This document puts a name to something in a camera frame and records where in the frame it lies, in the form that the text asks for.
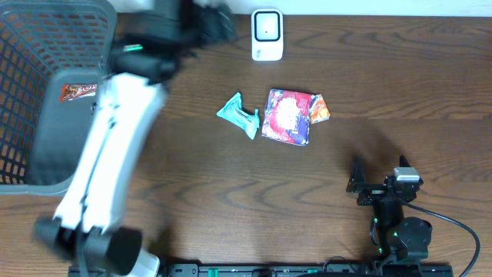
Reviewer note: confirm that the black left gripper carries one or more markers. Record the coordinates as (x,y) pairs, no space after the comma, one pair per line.
(217,23)

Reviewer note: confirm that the orange tissue pack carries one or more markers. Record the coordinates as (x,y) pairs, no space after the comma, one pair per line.
(318,110)

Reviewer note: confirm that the red purple snack bag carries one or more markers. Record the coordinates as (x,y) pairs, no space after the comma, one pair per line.
(287,117)

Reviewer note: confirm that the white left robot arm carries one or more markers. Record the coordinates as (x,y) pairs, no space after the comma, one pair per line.
(87,225)

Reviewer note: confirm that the brown orange candy bar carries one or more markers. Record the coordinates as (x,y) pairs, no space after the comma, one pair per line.
(72,92)

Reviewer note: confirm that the dark grey plastic basket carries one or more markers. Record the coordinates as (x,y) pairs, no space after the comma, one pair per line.
(46,45)

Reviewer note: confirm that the white barcode scanner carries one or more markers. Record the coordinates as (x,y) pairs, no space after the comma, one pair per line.
(267,35)

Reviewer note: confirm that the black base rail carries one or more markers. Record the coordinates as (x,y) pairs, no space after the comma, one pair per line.
(332,269)

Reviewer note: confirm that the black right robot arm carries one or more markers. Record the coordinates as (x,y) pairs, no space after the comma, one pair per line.
(400,238)

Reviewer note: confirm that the teal wrapper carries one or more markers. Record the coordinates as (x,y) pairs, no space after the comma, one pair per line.
(234,113)

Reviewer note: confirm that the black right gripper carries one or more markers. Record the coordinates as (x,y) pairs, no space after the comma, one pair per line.
(357,183)

